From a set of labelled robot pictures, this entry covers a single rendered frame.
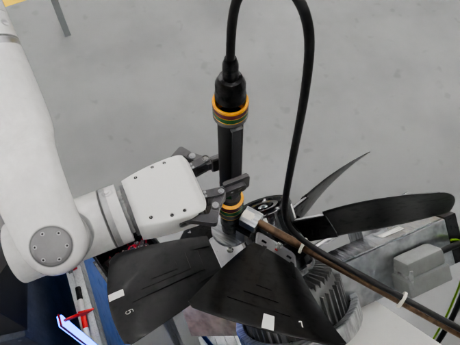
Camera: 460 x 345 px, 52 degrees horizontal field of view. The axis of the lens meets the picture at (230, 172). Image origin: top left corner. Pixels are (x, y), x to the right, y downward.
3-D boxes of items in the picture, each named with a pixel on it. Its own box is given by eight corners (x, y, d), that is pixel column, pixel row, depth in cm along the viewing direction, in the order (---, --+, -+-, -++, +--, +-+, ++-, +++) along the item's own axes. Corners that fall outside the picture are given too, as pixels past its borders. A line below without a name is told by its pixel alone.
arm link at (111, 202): (105, 205, 70) (124, 198, 71) (122, 256, 66) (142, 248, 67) (90, 176, 63) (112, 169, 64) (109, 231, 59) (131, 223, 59)
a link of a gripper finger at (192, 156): (188, 162, 71) (228, 148, 72) (196, 179, 70) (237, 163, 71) (186, 150, 68) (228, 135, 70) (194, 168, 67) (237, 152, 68)
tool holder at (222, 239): (265, 228, 86) (269, 204, 78) (246, 259, 83) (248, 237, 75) (224, 206, 89) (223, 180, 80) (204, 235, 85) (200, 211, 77)
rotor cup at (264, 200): (296, 238, 107) (280, 185, 105) (324, 255, 93) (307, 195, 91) (238, 262, 104) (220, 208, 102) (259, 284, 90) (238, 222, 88)
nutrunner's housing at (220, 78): (244, 231, 88) (255, 53, 49) (233, 248, 87) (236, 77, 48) (226, 222, 89) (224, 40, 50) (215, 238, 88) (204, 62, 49)
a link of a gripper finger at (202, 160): (175, 161, 71) (210, 165, 71) (170, 188, 68) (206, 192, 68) (173, 151, 68) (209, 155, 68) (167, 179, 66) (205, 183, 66)
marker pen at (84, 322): (90, 337, 116) (79, 285, 123) (83, 339, 116) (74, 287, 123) (91, 338, 118) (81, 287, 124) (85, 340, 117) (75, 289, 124)
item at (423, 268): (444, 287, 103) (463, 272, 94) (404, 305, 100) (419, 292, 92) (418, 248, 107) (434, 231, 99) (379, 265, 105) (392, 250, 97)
